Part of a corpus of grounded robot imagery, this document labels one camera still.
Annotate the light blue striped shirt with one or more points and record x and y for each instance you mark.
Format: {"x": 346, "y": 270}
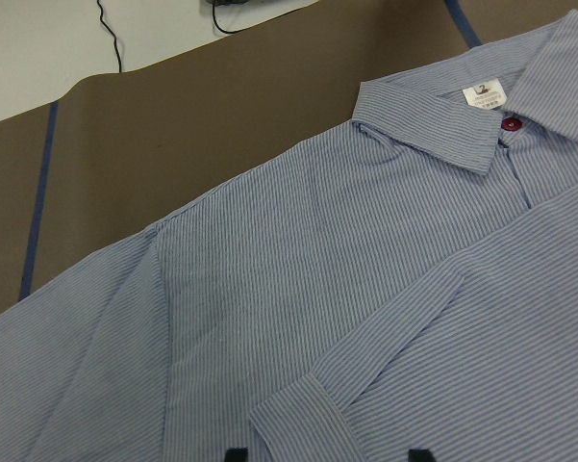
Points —
{"x": 156, "y": 347}

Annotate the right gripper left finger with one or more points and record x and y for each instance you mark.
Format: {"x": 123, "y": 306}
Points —
{"x": 235, "y": 455}

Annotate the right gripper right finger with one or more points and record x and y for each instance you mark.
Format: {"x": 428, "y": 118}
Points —
{"x": 421, "y": 455}

